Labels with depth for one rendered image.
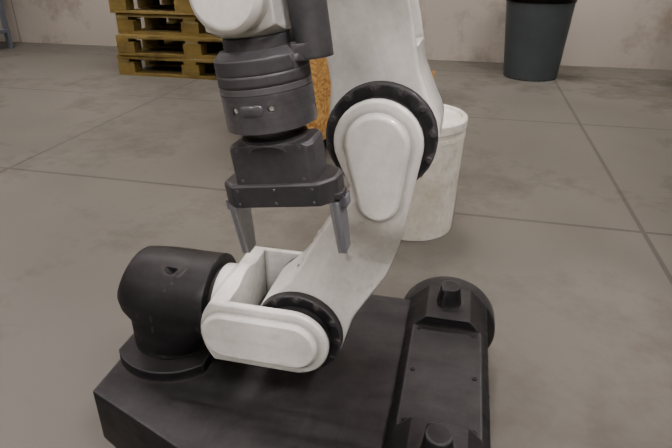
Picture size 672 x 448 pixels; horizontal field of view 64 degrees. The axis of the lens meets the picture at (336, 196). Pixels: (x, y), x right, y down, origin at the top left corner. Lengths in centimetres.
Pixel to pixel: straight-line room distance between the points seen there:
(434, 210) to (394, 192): 100
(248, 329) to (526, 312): 81
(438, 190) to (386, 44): 101
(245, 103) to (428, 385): 59
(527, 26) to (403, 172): 330
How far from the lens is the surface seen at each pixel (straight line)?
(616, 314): 154
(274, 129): 49
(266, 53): 48
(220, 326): 87
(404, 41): 67
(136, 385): 101
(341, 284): 81
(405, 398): 91
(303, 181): 52
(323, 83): 223
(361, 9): 67
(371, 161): 66
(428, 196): 164
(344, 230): 55
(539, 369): 130
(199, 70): 395
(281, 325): 83
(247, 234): 59
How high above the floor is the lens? 83
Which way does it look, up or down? 25 degrees down
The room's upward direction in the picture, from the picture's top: straight up
